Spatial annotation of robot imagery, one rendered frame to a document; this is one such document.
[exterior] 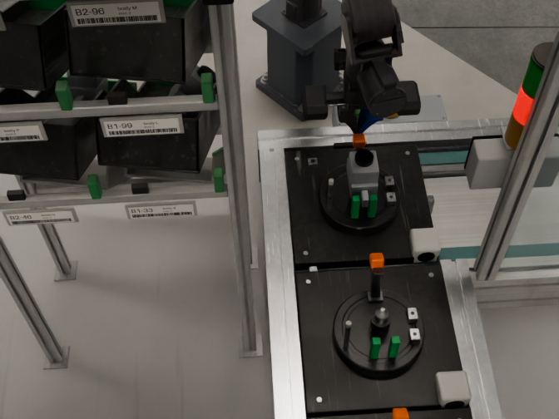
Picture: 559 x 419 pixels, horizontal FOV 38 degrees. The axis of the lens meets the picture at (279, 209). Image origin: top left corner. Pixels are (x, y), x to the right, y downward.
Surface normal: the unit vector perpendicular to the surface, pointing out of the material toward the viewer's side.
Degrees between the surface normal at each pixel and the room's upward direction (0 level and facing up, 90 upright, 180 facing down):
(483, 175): 90
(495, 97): 0
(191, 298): 0
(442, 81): 0
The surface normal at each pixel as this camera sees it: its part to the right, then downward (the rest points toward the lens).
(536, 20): -0.01, -0.58
